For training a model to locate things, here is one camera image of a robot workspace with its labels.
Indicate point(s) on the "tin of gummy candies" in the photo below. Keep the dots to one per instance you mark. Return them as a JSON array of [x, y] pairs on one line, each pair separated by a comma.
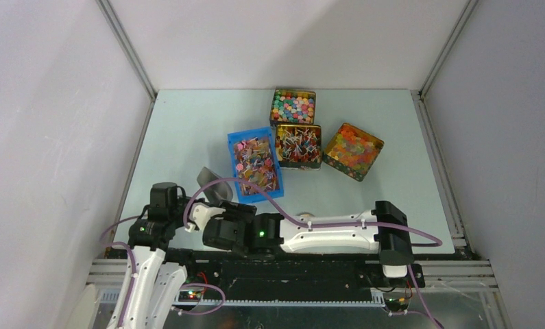
[[352, 151]]

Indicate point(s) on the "tin of pastel candies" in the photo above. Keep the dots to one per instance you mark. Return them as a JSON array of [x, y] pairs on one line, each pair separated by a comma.
[[293, 106]]

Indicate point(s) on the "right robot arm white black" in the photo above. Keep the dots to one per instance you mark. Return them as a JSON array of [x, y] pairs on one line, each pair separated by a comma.
[[381, 230]]

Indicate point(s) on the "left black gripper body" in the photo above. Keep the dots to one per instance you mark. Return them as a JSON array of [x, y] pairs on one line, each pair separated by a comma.
[[177, 212]]

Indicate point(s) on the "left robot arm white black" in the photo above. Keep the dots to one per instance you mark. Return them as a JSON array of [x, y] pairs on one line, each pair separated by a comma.
[[150, 283]]

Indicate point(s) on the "tin of stick candies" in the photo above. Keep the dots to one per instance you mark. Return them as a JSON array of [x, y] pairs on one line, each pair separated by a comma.
[[299, 146]]

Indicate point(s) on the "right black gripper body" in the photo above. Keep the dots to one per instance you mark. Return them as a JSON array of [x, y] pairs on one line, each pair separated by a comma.
[[235, 212]]

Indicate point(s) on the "round gold jar lid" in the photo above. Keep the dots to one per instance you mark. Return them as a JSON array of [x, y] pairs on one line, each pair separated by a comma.
[[304, 215]]

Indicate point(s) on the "slotted cable duct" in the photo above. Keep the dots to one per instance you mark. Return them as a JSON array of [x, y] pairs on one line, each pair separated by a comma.
[[375, 299]]

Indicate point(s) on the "metal scoop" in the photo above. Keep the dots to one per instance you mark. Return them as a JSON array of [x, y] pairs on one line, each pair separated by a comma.
[[217, 192]]

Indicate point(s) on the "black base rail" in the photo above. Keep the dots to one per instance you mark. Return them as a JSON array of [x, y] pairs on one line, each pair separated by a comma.
[[346, 276]]

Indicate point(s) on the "blue plastic candy bin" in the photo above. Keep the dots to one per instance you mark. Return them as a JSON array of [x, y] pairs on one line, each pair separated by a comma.
[[254, 160]]

